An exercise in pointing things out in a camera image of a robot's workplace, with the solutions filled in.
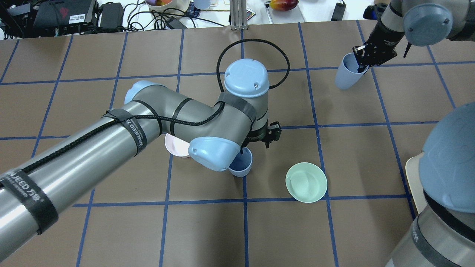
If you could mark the black power adapter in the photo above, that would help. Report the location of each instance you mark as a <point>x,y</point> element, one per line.
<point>339,11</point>

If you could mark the beige bowl with blocks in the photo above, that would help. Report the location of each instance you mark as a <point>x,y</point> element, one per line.
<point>175,7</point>

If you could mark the blue cup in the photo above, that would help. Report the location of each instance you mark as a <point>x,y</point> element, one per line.
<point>349,72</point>
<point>202,4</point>
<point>241,164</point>

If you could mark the white metal tray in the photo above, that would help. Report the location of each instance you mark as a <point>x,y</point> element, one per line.
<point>283,17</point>

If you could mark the blue cup on rack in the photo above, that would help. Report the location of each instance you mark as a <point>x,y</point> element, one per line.
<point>202,4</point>

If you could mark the pink bowl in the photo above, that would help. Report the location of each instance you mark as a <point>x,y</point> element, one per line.
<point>176,146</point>

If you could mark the mint green bowl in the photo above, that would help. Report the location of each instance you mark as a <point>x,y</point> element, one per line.
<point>306,182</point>

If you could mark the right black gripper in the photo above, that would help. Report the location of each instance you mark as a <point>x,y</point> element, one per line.
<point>384,40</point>

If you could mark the aluminium frame post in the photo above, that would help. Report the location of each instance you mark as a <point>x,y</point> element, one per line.
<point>238,15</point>

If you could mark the red yellow mango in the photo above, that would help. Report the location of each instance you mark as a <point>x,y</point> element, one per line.
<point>283,5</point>

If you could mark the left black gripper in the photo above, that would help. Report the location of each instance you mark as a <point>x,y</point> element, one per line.
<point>257,135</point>

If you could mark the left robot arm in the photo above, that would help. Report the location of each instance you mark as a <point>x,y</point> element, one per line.
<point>35,193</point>

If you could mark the small remote control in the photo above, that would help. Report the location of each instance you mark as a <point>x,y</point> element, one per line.
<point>250,14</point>

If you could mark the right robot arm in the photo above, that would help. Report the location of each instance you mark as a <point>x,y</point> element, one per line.
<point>442,234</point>

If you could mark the cream white toaster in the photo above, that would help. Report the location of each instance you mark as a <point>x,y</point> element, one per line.
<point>415,185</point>

